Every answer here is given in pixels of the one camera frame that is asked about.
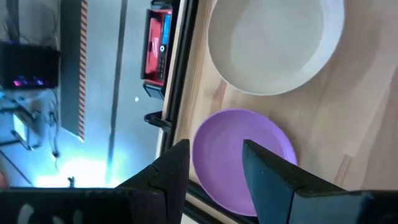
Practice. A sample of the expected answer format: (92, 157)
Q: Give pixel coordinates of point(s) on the purple plate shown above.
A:
(224, 149)

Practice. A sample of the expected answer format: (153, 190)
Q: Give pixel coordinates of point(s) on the hazard striped floor mat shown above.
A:
(73, 68)

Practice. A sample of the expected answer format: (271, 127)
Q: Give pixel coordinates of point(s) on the red and black power unit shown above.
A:
(155, 46)

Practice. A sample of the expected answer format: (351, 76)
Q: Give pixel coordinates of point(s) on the black aluminium table frame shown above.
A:
(182, 62)

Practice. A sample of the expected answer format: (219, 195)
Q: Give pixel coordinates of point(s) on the black computer case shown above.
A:
(28, 67)

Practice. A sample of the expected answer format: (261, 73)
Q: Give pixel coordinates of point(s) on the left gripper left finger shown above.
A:
(168, 180)

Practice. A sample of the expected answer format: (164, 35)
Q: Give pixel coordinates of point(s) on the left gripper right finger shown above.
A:
(270, 186)

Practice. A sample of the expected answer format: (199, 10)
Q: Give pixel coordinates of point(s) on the cream white plate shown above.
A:
(273, 46)

